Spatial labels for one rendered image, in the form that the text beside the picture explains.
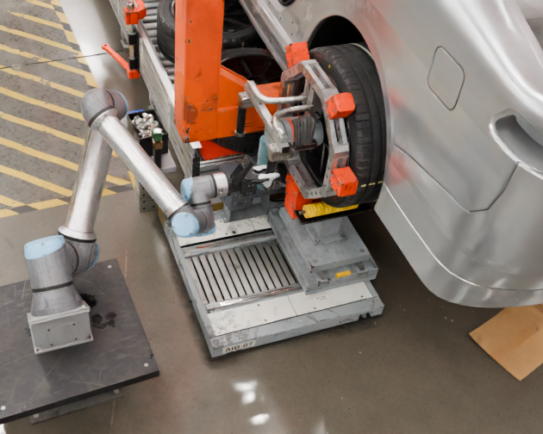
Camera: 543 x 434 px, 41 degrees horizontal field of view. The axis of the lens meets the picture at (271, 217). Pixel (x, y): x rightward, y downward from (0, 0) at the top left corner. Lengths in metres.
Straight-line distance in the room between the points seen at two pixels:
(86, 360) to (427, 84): 1.58
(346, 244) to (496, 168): 1.38
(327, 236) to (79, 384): 1.33
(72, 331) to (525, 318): 2.10
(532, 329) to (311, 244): 1.12
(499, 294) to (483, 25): 0.89
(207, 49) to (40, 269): 1.12
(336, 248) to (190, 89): 0.98
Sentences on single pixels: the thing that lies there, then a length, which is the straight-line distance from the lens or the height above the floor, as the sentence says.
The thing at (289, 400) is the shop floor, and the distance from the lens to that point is 3.14.
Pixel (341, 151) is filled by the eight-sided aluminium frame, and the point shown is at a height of 0.96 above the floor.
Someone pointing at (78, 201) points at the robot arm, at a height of 0.68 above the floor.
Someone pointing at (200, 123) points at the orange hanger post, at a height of 0.63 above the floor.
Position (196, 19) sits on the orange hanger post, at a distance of 3.03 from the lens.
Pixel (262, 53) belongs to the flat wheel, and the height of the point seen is 0.50.
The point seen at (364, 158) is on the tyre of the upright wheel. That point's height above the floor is 0.95.
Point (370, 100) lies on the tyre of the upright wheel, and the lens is 2.76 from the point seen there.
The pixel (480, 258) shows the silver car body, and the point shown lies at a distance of 2.38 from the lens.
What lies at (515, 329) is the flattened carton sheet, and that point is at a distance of 3.65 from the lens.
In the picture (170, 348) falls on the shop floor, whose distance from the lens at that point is 3.25.
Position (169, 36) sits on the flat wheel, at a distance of 4.29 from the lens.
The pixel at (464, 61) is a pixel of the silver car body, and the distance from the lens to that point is 2.23.
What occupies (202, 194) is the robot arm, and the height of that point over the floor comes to 0.82.
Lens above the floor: 2.66
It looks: 44 degrees down
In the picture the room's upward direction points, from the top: 8 degrees clockwise
